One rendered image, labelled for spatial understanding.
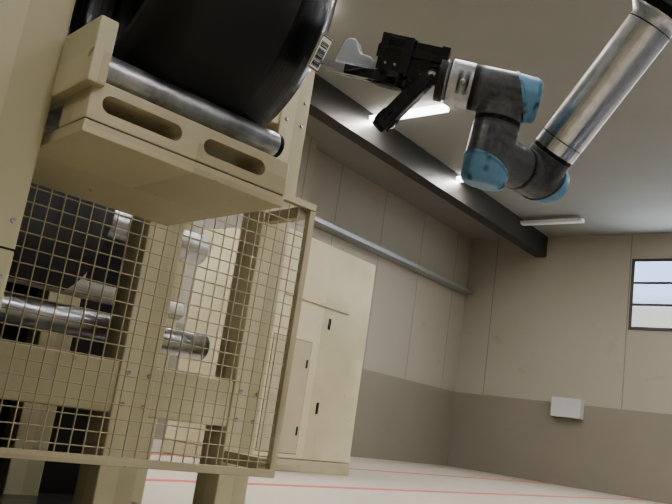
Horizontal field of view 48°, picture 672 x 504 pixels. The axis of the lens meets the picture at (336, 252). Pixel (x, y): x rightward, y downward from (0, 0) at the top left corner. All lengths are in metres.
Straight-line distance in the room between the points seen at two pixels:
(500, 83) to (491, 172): 0.14
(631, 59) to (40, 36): 0.89
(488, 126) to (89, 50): 0.60
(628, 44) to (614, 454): 11.81
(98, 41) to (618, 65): 0.79
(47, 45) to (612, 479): 12.21
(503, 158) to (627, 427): 11.77
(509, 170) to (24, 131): 0.73
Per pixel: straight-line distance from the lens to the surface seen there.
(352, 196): 11.46
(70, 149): 1.19
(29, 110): 1.18
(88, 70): 1.10
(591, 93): 1.31
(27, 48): 1.20
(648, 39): 1.32
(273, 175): 1.26
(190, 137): 1.18
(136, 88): 1.18
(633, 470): 12.86
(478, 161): 1.22
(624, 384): 13.00
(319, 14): 1.29
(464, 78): 1.26
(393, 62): 1.27
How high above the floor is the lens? 0.45
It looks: 13 degrees up
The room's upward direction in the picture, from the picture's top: 8 degrees clockwise
